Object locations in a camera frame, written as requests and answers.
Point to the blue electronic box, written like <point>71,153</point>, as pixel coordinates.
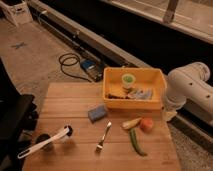
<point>87,64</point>

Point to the white dish brush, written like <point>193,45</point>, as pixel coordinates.
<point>66,131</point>

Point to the silver metal fork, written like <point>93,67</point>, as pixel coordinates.
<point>99,146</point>

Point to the dark items in tray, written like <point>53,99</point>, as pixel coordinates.
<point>111,96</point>

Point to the blue sponge eraser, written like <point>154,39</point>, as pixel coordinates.
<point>97,113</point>

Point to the grey cloth in tray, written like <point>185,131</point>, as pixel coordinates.
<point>139,94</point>

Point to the green white cup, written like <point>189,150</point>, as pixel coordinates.
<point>128,80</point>

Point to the yellow plastic tray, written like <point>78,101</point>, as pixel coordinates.
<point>145,79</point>

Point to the orange peach fruit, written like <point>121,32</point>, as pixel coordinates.
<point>146,124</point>

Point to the dark round cup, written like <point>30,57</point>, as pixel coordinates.
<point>42,138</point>

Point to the white cardboard box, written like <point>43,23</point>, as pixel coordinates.
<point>17,14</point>

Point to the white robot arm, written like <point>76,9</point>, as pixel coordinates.
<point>184,83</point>

